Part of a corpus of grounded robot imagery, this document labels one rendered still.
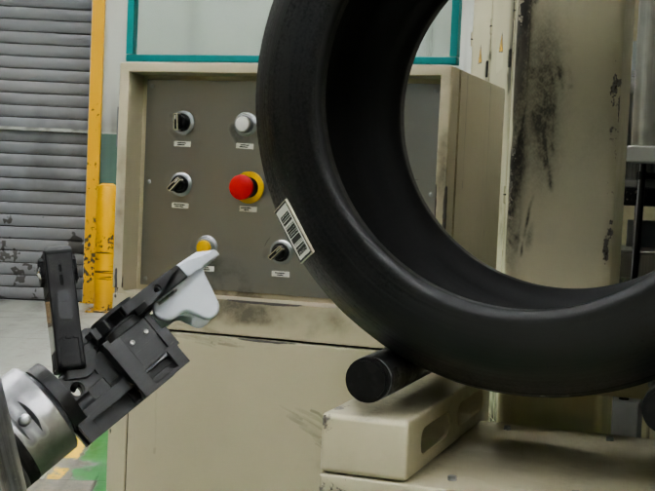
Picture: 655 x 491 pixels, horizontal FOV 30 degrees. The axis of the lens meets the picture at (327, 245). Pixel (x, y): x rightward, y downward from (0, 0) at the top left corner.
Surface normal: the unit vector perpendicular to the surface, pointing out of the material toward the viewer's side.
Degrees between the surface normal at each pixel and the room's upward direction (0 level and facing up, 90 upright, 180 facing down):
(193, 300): 68
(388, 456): 90
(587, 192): 90
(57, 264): 73
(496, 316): 101
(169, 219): 90
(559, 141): 90
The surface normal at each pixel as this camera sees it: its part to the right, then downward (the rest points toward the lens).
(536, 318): -0.32, 0.22
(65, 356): 0.30, -0.22
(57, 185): 0.05, 0.05
